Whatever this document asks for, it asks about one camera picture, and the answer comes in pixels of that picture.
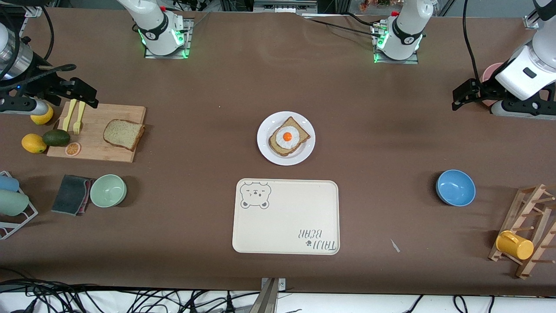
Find white round plate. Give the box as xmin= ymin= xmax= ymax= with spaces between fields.
xmin=257 ymin=111 xmax=316 ymax=166

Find black cable to arm base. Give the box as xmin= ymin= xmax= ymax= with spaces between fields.
xmin=303 ymin=12 xmax=387 ymax=39

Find wooden cutting board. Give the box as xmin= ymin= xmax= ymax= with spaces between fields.
xmin=46 ymin=101 xmax=147 ymax=163

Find yellow plastic knife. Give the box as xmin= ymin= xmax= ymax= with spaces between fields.
xmin=62 ymin=99 xmax=77 ymax=132

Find white wire rack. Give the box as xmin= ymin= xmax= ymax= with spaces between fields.
xmin=0 ymin=170 xmax=39 ymax=240

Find yellow mug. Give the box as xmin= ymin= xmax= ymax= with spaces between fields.
xmin=496 ymin=230 xmax=534 ymax=260

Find dark grey folded cloth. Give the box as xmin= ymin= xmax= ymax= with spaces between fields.
xmin=51 ymin=174 xmax=95 ymax=216

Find toast slice under egg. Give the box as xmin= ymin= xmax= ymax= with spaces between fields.
xmin=268 ymin=116 xmax=311 ymax=157

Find yellow lemon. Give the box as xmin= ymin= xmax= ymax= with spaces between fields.
xmin=21 ymin=133 xmax=47 ymax=154
xmin=30 ymin=104 xmax=54 ymax=126

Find green avocado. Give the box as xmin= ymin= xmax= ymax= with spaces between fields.
xmin=42 ymin=129 xmax=71 ymax=147

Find light blue cup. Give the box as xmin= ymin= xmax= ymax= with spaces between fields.
xmin=0 ymin=175 xmax=20 ymax=193

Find tangled black cables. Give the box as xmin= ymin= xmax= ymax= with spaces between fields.
xmin=0 ymin=267 xmax=261 ymax=313

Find cream bear print tray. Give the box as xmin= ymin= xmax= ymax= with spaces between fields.
xmin=232 ymin=178 xmax=340 ymax=255

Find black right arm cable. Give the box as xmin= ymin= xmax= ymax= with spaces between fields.
xmin=0 ymin=7 xmax=77 ymax=93

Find pale green bowl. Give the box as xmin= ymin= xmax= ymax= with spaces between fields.
xmin=90 ymin=174 xmax=127 ymax=208

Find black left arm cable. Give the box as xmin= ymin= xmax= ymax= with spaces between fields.
xmin=462 ymin=0 xmax=483 ymax=84

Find thick bread slice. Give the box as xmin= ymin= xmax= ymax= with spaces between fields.
xmin=103 ymin=119 xmax=146 ymax=152

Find pale green cup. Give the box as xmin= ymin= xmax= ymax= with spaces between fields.
xmin=0 ymin=190 xmax=30 ymax=217

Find pink bowl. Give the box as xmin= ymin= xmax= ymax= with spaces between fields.
xmin=480 ymin=63 xmax=505 ymax=107

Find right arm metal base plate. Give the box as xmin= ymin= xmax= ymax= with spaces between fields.
xmin=144 ymin=17 xmax=194 ymax=60

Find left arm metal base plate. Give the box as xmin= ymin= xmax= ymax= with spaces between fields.
xmin=372 ymin=21 xmax=420 ymax=65

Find yellow plastic fork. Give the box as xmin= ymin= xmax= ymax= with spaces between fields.
xmin=73 ymin=100 xmax=86 ymax=135

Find fried egg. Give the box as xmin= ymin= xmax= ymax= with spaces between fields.
xmin=276 ymin=126 xmax=300 ymax=147

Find metal table clamp bracket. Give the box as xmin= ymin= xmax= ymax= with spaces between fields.
xmin=250 ymin=277 xmax=287 ymax=313

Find blue bowl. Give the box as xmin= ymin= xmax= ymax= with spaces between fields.
xmin=436 ymin=170 xmax=476 ymax=206

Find wooden mug rack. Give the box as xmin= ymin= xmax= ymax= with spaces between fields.
xmin=488 ymin=183 xmax=556 ymax=280

